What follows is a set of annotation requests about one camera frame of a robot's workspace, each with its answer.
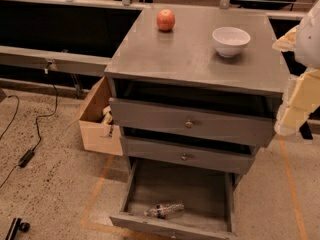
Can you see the red apple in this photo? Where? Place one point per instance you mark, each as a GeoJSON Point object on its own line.
{"type": "Point", "coordinates": [165, 20]}

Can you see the brass drawer knob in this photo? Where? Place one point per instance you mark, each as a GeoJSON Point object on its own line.
{"type": "Point", "coordinates": [189, 124]}
{"type": "Point", "coordinates": [184, 157]}

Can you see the white ceramic bowl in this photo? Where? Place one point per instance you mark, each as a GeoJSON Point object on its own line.
{"type": "Point", "coordinates": [230, 41]}

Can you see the cardboard box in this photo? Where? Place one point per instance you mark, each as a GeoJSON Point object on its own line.
{"type": "Point", "coordinates": [96, 135]}

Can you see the black caster wheel base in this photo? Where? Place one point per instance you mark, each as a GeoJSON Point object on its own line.
{"type": "Point", "coordinates": [16, 226]}

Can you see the grey open bottom drawer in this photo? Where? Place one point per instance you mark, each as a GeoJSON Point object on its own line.
{"type": "Point", "coordinates": [207, 196]}

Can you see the grey middle drawer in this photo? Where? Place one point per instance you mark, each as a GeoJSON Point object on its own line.
{"type": "Point", "coordinates": [197, 157]}

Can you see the grey top drawer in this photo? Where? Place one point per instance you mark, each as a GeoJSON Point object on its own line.
{"type": "Point", "coordinates": [211, 125]}

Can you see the black power adapter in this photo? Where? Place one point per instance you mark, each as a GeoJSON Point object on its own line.
{"type": "Point", "coordinates": [26, 158]}

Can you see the brass middle drawer knob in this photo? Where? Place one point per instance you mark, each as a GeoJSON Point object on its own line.
{"type": "Point", "coordinates": [184, 157]}

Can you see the brass top drawer knob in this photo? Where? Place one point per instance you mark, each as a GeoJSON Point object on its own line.
{"type": "Point", "coordinates": [189, 124]}

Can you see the grey metal railing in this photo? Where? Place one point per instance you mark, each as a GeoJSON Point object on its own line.
{"type": "Point", "coordinates": [53, 62]}

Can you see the grey drawer cabinet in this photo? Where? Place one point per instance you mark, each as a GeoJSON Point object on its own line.
{"type": "Point", "coordinates": [205, 94]}

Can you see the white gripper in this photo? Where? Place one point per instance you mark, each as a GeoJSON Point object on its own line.
{"type": "Point", "coordinates": [310, 42]}

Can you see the clear plastic water bottle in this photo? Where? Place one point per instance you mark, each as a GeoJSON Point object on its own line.
{"type": "Point", "coordinates": [164, 210]}

